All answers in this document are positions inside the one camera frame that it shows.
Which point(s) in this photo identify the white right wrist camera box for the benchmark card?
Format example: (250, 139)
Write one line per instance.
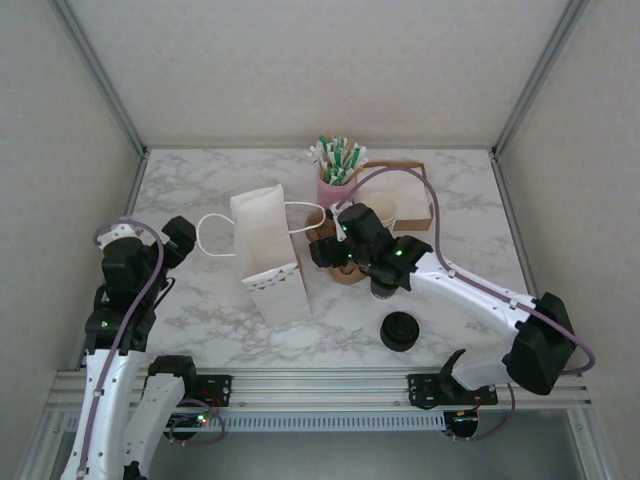
(341, 230)

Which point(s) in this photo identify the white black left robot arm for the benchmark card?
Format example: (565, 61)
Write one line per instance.
(107, 380)

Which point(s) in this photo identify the brown cardboard tray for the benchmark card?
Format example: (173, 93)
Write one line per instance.
(415, 224)

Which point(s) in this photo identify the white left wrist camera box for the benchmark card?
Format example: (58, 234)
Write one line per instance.
(120, 232)

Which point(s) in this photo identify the white napkin stack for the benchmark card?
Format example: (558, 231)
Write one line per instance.
(410, 200)

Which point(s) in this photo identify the green white wrapped straw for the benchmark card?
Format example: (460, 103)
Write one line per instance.
(357, 156)
(340, 155)
(317, 157)
(327, 150)

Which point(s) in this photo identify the black plastic lid stack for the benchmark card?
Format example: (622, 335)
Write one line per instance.
(399, 330)

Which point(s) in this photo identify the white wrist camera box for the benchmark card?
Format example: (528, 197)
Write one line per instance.
(120, 232)
(341, 230)

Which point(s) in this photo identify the controller circuit board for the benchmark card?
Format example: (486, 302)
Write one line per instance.
(465, 420)
(192, 420)

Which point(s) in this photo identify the aluminium mounting rail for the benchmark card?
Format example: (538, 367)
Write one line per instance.
(320, 390)

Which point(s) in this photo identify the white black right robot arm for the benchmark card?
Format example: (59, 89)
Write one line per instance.
(475, 300)

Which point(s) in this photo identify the pink straw holder cup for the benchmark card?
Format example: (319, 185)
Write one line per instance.
(332, 192)

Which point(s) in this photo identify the aluminium frame post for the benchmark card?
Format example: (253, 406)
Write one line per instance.
(535, 75)
(105, 80)

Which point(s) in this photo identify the white patterned paper bag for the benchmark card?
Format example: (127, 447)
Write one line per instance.
(260, 235)

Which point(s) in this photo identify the black plastic cup lid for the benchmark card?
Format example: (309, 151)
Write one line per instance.
(384, 293)

